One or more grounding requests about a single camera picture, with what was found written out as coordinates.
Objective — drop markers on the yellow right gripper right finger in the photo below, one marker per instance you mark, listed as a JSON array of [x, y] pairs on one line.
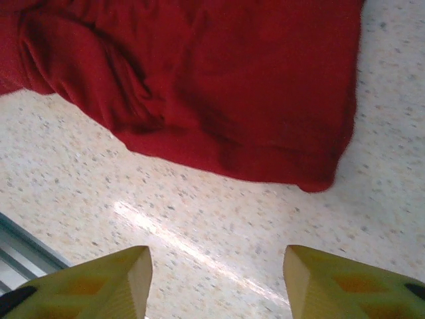
[[338, 292]]

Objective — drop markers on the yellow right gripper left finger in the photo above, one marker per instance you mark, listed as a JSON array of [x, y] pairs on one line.
[[93, 292]]

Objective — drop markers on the red t-shirt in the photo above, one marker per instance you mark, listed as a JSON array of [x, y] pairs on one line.
[[232, 83]]

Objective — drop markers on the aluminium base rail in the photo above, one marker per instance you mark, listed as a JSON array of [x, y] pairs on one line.
[[23, 247]]

